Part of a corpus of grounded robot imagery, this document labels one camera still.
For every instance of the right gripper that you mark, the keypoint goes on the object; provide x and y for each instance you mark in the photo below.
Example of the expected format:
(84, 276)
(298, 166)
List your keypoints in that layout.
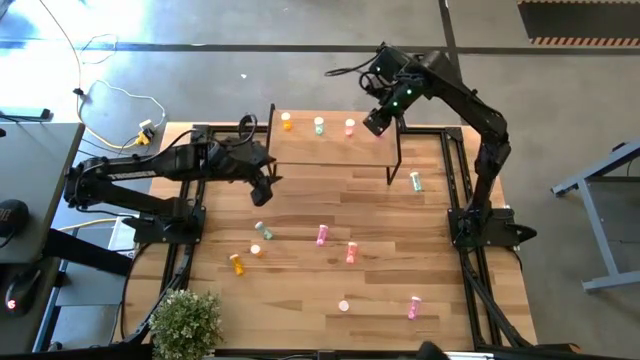
(402, 92)

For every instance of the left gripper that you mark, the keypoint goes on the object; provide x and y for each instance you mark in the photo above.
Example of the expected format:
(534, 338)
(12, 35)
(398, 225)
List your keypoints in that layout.
(235, 161)

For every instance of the orange medicine bottle white cap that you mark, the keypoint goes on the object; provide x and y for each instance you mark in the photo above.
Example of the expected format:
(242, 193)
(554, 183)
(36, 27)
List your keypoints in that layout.
(255, 249)
(236, 265)
(286, 124)

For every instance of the teal medicine bottle white cap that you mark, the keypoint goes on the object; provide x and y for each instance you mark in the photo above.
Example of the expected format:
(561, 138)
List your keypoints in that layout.
(416, 181)
(319, 128)
(263, 231)

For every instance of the red medicine bottle white cap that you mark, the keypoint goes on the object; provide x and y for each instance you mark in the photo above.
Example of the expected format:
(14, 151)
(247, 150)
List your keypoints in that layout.
(351, 253)
(343, 305)
(349, 130)

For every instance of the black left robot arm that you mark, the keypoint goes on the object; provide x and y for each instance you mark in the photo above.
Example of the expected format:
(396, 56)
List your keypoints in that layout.
(150, 172)

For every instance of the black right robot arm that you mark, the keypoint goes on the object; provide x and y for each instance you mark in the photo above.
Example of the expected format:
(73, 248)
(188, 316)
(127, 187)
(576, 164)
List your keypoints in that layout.
(492, 165)

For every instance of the yellow plug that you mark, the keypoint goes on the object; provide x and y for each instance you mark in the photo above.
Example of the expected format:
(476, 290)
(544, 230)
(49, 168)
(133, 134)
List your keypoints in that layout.
(143, 138)

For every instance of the white power adapter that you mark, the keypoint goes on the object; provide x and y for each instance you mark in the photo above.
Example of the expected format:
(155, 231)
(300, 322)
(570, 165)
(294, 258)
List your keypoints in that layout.
(146, 124)

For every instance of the white paper sheet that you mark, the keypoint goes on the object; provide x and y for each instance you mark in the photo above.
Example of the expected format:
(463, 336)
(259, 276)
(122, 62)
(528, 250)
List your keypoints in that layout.
(120, 240)

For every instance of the green potted plant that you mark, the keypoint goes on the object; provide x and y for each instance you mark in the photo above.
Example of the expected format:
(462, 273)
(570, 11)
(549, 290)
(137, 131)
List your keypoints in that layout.
(186, 325)

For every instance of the black hazard-striped mat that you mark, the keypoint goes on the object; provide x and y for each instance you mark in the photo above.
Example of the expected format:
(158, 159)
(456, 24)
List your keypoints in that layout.
(575, 20)

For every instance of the black desk crossbar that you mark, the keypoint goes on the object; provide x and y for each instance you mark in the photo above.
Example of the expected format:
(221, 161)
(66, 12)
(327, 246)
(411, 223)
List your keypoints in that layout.
(85, 252)

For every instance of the gray desk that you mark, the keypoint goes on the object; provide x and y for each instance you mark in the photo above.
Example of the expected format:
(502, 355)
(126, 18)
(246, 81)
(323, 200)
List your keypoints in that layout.
(35, 165)

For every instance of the person's head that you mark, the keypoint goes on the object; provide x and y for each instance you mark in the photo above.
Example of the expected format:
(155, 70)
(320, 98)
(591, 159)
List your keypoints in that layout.
(432, 352)

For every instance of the gray tablet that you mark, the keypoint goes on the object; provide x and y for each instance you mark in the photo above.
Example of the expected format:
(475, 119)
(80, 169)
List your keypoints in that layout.
(25, 113)

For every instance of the black round case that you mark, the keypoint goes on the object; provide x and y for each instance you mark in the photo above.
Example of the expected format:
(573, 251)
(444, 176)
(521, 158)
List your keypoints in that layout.
(12, 217)

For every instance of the black computer mouse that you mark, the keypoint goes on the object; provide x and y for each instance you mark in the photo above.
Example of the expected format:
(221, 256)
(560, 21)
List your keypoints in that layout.
(21, 292)

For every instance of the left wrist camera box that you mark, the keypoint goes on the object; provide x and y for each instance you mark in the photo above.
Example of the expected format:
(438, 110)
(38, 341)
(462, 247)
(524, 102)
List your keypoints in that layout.
(261, 192)

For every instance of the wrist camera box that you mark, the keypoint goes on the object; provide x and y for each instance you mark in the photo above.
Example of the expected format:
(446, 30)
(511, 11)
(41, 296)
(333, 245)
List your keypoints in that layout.
(261, 192)
(379, 121)

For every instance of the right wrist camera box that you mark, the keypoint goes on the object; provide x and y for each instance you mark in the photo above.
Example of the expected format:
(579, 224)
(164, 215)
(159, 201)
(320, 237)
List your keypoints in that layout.
(379, 121)

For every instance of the wooden shelf black metal frame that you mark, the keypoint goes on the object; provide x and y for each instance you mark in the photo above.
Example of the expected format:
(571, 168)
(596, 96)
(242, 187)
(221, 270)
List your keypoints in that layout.
(332, 150)

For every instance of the black aluminium table frame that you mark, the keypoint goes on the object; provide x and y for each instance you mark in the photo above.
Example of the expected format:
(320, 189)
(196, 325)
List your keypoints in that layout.
(455, 134)

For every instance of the blue-gray table frame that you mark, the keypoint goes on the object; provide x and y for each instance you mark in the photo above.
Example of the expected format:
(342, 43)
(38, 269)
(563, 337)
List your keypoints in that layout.
(596, 225)

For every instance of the silver metal bracket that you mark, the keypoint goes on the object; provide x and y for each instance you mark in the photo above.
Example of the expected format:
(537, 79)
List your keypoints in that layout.
(472, 356)

